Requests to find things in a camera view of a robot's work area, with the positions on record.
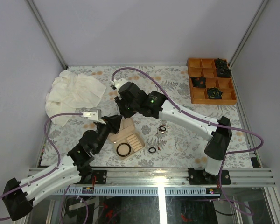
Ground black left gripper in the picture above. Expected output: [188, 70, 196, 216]
[96, 116, 123, 155]

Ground beige jewelry box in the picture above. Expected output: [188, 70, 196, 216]
[108, 118, 145, 160]

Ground black bangle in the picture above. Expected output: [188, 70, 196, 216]
[116, 143, 131, 157]

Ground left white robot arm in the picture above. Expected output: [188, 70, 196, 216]
[2, 112, 122, 221]

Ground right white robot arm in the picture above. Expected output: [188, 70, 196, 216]
[112, 79, 232, 184]

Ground white crumpled cloth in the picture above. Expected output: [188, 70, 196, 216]
[45, 70, 106, 117]

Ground floral patterned tablecloth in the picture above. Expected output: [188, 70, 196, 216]
[44, 65, 252, 168]

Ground black flower orange dots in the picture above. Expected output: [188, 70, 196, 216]
[189, 76, 206, 88]

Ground orange wooden divided tray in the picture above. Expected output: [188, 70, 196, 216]
[187, 58, 237, 105]

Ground black flower green swirls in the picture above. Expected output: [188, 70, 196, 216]
[207, 87, 223, 99]

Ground black fabric flower top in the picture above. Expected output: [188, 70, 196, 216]
[214, 58, 228, 68]

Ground black fabric flower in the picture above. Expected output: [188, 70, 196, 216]
[214, 58, 228, 68]
[217, 67, 231, 78]

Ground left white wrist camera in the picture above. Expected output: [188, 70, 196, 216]
[82, 109, 106, 124]

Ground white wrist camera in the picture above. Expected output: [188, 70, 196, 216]
[111, 78, 127, 90]
[82, 109, 106, 124]

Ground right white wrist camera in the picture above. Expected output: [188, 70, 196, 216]
[111, 78, 127, 90]

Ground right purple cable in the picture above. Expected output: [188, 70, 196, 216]
[111, 67, 264, 215]

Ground purple cable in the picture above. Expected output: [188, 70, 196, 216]
[0, 112, 84, 221]
[111, 67, 264, 215]

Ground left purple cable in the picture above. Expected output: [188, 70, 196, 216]
[0, 112, 84, 221]

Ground thin silver cuff bracelet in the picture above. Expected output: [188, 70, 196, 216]
[175, 140, 190, 153]

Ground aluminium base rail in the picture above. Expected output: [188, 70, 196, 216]
[27, 167, 276, 196]

